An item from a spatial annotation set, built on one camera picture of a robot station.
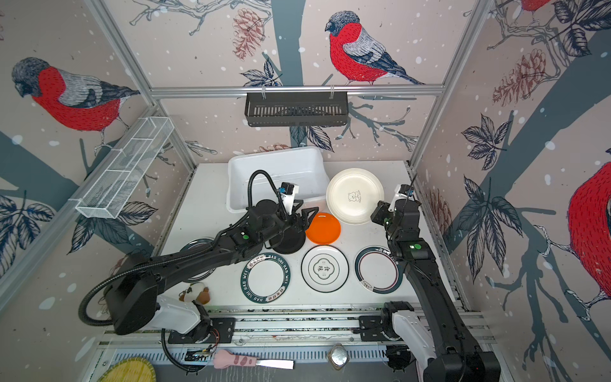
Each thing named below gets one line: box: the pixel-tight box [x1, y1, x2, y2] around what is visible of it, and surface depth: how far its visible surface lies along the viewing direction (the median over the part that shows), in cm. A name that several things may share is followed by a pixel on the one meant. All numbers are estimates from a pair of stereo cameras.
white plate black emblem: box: [300, 245, 350, 294], surface depth 87 cm
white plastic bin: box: [225, 146, 331, 214], surface depth 109 cm
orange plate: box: [305, 212, 342, 246], surface depth 97 cm
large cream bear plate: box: [325, 167, 386, 223], surface depth 83 cm
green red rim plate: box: [353, 245, 405, 295], surface depth 87 cm
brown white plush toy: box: [178, 281, 211, 305], surface depth 80 cm
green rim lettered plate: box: [240, 252, 292, 305], surface depth 85 cm
